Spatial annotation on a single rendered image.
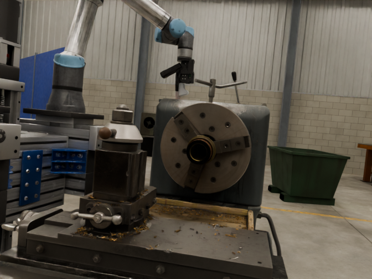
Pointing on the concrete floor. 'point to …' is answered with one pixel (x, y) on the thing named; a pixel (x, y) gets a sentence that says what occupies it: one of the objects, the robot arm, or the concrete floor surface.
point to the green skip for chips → (305, 174)
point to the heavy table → (367, 162)
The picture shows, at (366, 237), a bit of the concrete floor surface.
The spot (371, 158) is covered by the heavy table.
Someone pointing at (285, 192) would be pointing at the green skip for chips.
